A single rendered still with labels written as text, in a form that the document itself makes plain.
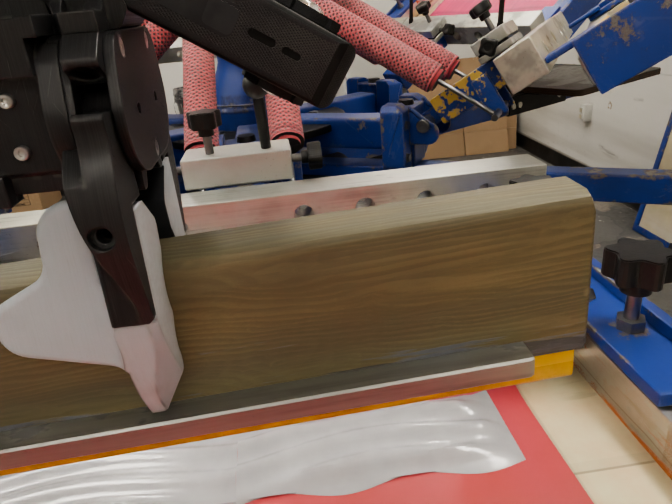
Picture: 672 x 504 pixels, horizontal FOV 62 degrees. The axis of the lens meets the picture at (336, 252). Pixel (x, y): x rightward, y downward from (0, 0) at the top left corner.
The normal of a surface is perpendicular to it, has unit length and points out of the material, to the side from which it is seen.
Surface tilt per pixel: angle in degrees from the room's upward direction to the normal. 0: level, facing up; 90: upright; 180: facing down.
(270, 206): 90
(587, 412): 0
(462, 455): 34
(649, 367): 0
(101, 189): 75
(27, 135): 90
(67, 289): 84
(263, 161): 90
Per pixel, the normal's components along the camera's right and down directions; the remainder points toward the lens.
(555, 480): -0.08, -0.91
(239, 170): 0.11, 0.40
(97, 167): 0.07, 0.03
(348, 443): 0.05, -0.57
